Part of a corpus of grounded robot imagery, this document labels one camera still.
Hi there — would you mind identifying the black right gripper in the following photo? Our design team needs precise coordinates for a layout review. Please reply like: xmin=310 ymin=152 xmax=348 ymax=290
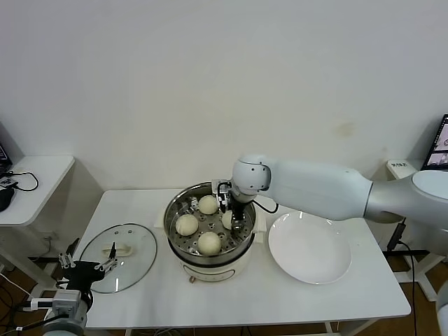
xmin=217 ymin=195 xmax=248 ymax=231

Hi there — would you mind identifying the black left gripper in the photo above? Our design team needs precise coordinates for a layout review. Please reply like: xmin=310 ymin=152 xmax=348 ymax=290
xmin=58 ymin=237 xmax=118 ymax=290

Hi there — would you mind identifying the glass lid with cream handle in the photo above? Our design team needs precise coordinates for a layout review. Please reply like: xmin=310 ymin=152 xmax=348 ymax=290
xmin=77 ymin=223 xmax=158 ymax=294

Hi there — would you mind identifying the stainless steel steamer basket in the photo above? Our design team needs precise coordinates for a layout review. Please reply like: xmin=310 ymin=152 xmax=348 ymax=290
xmin=153 ymin=181 xmax=269 ymax=262

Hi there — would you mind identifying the cream electric cooker base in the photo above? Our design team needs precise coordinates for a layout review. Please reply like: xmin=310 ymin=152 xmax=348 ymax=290
xmin=164 ymin=227 xmax=266 ymax=285

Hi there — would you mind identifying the white round plate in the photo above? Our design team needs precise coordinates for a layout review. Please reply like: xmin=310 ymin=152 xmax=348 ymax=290
xmin=268 ymin=210 xmax=353 ymax=285

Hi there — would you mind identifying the black computer mouse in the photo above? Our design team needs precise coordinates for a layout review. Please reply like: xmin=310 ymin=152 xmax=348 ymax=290
xmin=0 ymin=188 xmax=15 ymax=213

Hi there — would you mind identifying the black laptop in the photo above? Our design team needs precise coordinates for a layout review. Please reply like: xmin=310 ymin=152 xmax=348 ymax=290
xmin=421 ymin=113 xmax=448 ymax=172
xmin=0 ymin=120 xmax=14 ymax=172

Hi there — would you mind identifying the black flat floor bar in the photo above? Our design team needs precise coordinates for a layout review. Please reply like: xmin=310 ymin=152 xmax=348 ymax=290
xmin=381 ymin=248 xmax=435 ymax=259

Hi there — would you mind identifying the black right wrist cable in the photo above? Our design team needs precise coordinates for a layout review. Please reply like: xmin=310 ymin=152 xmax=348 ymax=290
xmin=250 ymin=197 xmax=280 ymax=214

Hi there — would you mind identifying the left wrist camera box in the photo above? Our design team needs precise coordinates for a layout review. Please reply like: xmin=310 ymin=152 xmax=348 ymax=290
xmin=22 ymin=290 xmax=82 ymax=318

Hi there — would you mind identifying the black mouse cable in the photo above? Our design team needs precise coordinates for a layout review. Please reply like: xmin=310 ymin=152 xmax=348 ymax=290
xmin=6 ymin=170 xmax=40 ymax=193

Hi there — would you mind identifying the black laptop power cable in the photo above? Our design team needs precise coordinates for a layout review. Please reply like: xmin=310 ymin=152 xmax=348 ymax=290
xmin=387 ymin=216 xmax=421 ymax=336

